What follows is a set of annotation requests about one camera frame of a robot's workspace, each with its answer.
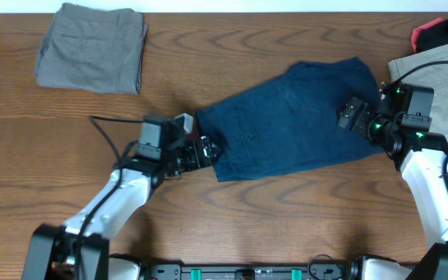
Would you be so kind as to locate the red garment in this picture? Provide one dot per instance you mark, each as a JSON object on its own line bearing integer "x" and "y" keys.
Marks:
{"x": 416, "y": 33}

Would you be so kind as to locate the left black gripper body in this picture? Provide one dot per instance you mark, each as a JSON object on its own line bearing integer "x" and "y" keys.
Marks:
{"x": 191, "y": 161}

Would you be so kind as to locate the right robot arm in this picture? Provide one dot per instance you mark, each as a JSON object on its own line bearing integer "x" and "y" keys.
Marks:
{"x": 422, "y": 159}

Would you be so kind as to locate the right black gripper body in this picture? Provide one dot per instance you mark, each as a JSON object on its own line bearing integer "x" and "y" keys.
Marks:
{"x": 362, "y": 124}

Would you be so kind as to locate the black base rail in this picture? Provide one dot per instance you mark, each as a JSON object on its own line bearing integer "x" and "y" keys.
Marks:
{"x": 211, "y": 272}

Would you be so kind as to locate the folded grey shorts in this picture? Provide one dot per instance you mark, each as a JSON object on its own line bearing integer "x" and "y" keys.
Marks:
{"x": 94, "y": 50}

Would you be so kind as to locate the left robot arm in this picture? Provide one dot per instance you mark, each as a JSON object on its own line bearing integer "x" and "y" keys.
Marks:
{"x": 80, "y": 247}

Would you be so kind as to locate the black garment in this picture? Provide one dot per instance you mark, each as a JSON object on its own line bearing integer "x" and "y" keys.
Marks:
{"x": 439, "y": 35}

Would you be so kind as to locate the navy blue shorts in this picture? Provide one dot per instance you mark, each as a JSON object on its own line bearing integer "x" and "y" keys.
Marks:
{"x": 289, "y": 123}

